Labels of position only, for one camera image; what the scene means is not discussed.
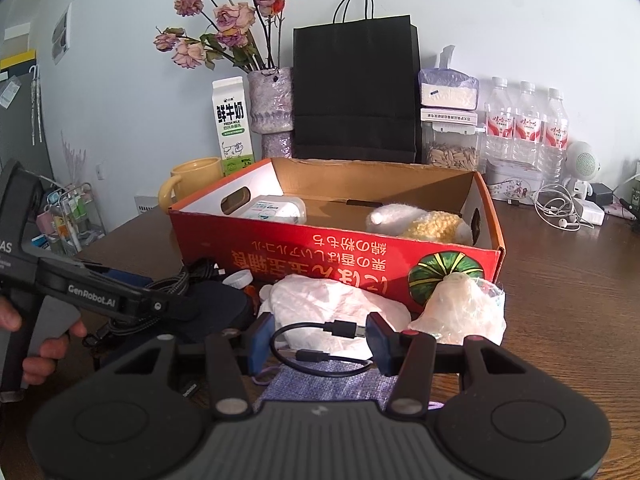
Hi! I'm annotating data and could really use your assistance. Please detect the clear seed container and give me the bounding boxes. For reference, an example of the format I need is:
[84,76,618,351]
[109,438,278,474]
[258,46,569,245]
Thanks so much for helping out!
[419,107,486,171]

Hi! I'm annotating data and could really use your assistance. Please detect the floral tin box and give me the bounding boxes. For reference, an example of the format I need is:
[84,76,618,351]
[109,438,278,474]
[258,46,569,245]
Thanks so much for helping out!
[484,157,546,202]

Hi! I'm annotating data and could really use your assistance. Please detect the white earphones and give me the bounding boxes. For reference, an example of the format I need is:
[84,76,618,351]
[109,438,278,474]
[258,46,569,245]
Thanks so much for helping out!
[533,183,597,232]

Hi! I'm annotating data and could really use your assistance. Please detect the clear water bottle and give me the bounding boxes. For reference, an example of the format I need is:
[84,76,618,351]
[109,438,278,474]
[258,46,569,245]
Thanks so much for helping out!
[482,77,516,162]
[539,87,570,182]
[512,80,544,164]

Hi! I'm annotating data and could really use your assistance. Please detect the short black USB cable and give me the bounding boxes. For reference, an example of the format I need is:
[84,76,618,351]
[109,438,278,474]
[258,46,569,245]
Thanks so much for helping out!
[269,318,376,376]

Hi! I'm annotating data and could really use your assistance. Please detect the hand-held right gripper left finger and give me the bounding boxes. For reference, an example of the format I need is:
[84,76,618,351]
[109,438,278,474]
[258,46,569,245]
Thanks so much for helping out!
[112,314,277,418]

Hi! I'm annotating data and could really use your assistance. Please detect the red cardboard box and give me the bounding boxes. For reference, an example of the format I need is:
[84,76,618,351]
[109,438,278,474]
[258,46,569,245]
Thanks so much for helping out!
[168,157,506,319]

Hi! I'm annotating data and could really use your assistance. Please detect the white ribbed bottle cap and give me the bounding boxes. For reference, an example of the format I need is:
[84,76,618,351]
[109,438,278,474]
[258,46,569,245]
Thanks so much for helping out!
[222,269,254,291]

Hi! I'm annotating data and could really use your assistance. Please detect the wall picture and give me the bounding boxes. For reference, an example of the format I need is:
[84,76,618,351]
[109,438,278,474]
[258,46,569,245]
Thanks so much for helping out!
[49,4,74,64]

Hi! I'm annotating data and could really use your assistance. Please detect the yellow mug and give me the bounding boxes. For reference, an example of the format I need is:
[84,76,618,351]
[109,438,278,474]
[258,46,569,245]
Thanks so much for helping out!
[158,157,224,214]

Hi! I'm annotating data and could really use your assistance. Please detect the purple textured vase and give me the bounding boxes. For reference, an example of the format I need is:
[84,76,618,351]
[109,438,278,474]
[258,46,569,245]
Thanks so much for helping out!
[248,67,294,161]

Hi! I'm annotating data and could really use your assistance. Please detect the purple tissue pack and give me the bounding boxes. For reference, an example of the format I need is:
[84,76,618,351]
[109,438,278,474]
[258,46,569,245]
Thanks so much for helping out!
[417,45,480,111]

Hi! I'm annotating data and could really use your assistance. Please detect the white plastic bag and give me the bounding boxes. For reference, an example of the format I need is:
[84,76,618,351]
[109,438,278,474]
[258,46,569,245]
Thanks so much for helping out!
[257,273,414,361]

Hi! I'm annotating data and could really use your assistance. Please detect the dried stems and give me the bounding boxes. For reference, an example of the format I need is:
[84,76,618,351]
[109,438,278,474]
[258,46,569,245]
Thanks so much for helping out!
[59,129,86,186]

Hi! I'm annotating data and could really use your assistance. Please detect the white milk carton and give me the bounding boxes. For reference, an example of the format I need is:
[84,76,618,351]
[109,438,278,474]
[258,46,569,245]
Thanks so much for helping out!
[212,76,256,177]

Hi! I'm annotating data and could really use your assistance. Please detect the person's left hand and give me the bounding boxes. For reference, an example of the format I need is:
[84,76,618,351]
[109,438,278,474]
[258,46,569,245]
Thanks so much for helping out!
[0,295,89,386]

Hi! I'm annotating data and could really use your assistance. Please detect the translucent plastic bag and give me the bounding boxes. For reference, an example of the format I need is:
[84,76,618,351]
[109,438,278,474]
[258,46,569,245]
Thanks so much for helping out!
[407,272,507,346]

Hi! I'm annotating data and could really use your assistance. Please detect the wire shelf rack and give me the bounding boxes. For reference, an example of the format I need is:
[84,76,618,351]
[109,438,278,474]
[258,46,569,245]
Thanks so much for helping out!
[32,182,106,257]

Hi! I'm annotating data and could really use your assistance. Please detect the blue-grey cloth pouch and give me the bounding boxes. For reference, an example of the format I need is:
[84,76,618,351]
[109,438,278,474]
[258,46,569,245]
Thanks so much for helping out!
[254,359,444,412]

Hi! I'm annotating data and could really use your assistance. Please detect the white yellow plush toy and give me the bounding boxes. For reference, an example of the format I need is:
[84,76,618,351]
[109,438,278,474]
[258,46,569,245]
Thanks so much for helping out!
[364,203,474,246]

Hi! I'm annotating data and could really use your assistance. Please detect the clear plastic lidded box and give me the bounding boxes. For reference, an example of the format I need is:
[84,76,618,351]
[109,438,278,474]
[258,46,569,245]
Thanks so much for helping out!
[242,194,307,225]

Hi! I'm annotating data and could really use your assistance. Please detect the dark blue zip pouch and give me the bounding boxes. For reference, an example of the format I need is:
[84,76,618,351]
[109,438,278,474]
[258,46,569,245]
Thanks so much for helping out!
[95,280,256,362]

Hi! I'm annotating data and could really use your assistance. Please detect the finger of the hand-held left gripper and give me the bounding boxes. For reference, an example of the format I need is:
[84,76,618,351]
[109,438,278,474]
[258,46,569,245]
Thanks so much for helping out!
[75,261,155,289]
[149,291,199,323]

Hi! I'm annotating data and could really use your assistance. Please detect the dried rose bouquet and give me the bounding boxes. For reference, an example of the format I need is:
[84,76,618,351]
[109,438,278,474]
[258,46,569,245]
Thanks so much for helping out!
[153,0,287,74]

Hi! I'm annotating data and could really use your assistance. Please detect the white charger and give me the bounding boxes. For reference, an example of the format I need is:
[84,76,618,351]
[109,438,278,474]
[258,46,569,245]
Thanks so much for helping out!
[575,198,607,226]

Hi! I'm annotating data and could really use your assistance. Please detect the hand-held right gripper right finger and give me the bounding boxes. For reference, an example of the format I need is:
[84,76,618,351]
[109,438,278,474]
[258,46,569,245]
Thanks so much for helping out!
[366,312,531,416]

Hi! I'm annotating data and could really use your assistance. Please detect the white round speaker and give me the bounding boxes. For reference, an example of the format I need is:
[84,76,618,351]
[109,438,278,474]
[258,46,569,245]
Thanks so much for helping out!
[562,140,604,197]

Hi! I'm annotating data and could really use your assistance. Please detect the black paper bag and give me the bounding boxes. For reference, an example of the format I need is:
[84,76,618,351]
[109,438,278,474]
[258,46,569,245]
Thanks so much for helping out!
[292,0,421,164]

